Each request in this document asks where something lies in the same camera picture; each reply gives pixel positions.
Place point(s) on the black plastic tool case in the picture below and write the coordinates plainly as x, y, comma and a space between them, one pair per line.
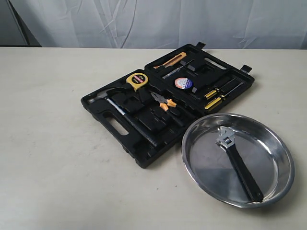
206, 72

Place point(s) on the adjustable wrench black handle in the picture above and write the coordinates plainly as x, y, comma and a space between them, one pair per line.
226, 141

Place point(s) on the orange black pliers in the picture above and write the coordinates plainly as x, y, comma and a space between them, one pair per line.
166, 104

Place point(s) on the yellow tape measure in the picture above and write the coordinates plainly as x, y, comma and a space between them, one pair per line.
136, 81

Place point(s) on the black electrical tape roll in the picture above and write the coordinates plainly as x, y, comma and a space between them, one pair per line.
183, 83

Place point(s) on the voltage tester pen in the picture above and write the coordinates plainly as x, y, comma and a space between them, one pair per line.
176, 70

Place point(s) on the yellow black screwdriver upper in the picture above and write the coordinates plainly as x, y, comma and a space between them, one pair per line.
215, 91

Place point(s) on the yellow black screwdriver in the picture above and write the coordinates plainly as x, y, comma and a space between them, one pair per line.
215, 91
220, 98

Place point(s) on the yellow black screwdriver lower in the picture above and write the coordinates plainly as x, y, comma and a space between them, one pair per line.
220, 98

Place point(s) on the yellow utility knife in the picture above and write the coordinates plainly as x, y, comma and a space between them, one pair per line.
172, 61

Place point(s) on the white backdrop cloth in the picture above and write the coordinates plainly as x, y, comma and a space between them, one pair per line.
158, 24

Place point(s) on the round stainless steel tray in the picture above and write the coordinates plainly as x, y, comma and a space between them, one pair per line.
263, 152

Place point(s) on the steel claw hammer black handle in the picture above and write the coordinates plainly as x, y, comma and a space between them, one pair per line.
129, 118

